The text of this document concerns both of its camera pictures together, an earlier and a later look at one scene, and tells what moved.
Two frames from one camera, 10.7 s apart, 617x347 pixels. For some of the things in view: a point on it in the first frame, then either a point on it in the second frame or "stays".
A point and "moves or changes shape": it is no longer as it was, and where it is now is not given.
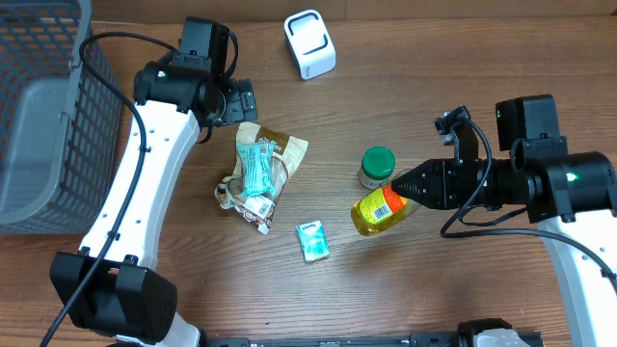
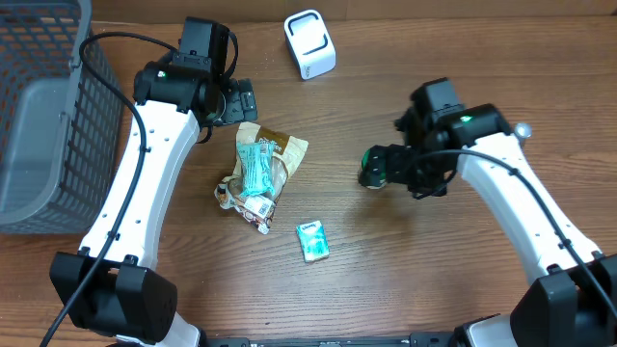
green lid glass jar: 378,167 stays
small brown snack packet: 256,209 stays
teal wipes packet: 256,160 stays
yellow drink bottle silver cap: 379,209 moves or changes shape
